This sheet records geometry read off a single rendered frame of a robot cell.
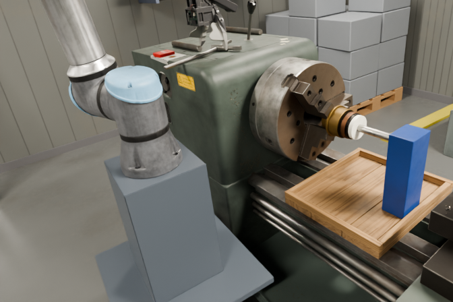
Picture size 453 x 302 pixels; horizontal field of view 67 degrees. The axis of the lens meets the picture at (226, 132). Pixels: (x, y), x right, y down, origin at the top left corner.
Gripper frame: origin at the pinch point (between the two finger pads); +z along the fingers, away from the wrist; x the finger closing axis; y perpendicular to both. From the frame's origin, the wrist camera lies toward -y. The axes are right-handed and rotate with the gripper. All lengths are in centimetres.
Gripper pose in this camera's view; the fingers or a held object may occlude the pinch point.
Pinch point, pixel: (215, 48)
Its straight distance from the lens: 118.2
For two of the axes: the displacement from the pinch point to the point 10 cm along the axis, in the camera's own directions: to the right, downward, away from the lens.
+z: 1.1, 9.0, 4.3
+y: -8.0, 3.4, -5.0
